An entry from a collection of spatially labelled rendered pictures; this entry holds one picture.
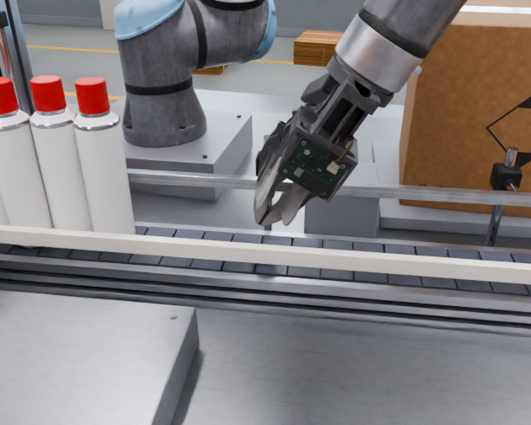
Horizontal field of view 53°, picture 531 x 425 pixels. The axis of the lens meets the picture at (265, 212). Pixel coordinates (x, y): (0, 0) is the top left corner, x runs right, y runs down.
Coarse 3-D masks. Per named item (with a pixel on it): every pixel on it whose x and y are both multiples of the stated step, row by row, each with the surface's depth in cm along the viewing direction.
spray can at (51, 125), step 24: (48, 96) 59; (48, 120) 59; (72, 120) 61; (48, 144) 60; (72, 144) 62; (48, 168) 62; (72, 168) 63; (48, 192) 64; (72, 192) 64; (72, 216) 65
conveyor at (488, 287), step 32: (64, 256) 65; (96, 256) 65; (128, 256) 65; (160, 256) 65; (448, 256) 66; (480, 256) 65; (512, 256) 65; (448, 288) 60; (480, 288) 60; (512, 288) 60
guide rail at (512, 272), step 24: (0, 240) 65; (24, 240) 64; (48, 240) 64; (72, 240) 63; (96, 240) 63; (120, 240) 62; (144, 240) 62; (168, 240) 62; (192, 240) 62; (288, 264) 61; (312, 264) 60; (336, 264) 60; (360, 264) 60; (384, 264) 59; (408, 264) 59; (432, 264) 58; (456, 264) 58; (480, 264) 58; (504, 264) 58; (528, 264) 58
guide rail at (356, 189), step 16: (128, 176) 67; (144, 176) 67; (160, 176) 66; (176, 176) 66; (192, 176) 66; (208, 176) 66; (224, 176) 66; (240, 176) 66; (256, 176) 66; (336, 192) 64; (352, 192) 64; (368, 192) 64; (384, 192) 64; (400, 192) 63; (416, 192) 63; (432, 192) 63; (448, 192) 62; (464, 192) 62; (480, 192) 62; (496, 192) 62; (512, 192) 62; (528, 192) 62
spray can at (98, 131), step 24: (96, 96) 58; (96, 120) 59; (120, 120) 61; (96, 144) 60; (120, 144) 62; (96, 168) 61; (120, 168) 63; (96, 192) 63; (120, 192) 64; (96, 216) 65; (120, 216) 65
